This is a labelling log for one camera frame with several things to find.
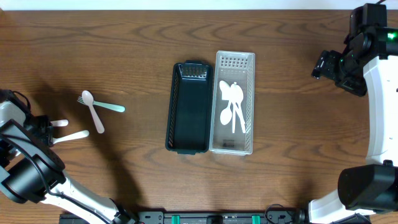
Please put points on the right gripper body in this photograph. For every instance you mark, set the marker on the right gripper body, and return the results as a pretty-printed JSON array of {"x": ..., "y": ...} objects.
[{"x": 349, "y": 73}]

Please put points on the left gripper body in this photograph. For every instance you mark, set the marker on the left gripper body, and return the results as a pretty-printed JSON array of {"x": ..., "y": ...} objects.
[{"x": 45, "y": 130}]

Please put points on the black perforated plastic basket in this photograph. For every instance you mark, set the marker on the black perforated plastic basket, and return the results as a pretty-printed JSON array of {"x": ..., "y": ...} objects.
[{"x": 188, "y": 125}]

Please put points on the white spoon angled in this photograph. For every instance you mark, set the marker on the white spoon angled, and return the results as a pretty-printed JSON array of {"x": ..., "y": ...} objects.
[{"x": 226, "y": 114}]

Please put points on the white spoon vertical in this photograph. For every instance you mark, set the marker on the white spoon vertical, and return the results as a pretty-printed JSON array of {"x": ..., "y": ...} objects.
[{"x": 233, "y": 91}]

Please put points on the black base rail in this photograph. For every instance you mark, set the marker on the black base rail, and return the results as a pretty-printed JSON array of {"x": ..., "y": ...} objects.
[{"x": 274, "y": 214}]

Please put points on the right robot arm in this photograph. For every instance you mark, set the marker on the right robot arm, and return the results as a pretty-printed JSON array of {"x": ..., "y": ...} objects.
[{"x": 367, "y": 66}]

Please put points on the clear perforated plastic basket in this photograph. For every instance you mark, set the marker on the clear perforated plastic basket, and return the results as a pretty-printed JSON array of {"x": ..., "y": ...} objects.
[{"x": 233, "y": 67}]

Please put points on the white spoon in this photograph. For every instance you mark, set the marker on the white spoon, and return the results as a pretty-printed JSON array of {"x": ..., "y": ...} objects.
[
  {"x": 89, "y": 100},
  {"x": 234, "y": 95}
]

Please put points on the white spoon horizontal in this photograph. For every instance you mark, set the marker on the white spoon horizontal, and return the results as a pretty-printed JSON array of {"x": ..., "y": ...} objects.
[{"x": 239, "y": 96}]

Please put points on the white label sticker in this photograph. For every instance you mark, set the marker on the white label sticker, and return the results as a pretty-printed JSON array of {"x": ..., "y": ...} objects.
[{"x": 225, "y": 94}]

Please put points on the mint green plastic fork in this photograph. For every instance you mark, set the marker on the mint green plastic fork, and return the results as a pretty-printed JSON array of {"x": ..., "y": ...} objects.
[{"x": 113, "y": 107}]

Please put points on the white fork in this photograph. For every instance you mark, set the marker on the white fork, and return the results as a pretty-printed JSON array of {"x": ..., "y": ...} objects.
[
  {"x": 60, "y": 123},
  {"x": 70, "y": 137}
]

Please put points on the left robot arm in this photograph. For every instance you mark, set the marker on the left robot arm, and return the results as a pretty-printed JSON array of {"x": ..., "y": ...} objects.
[{"x": 31, "y": 171}]

